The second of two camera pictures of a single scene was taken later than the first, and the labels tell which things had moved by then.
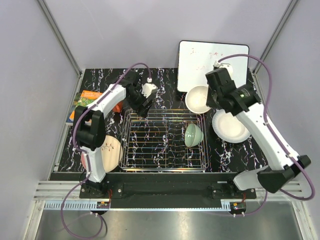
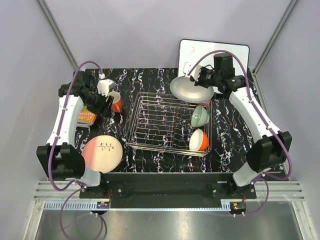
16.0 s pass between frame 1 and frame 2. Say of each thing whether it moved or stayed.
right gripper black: moved
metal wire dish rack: moved
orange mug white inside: stayed
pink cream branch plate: stayed
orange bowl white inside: moved
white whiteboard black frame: stayed
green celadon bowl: moved
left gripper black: moved
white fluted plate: moved
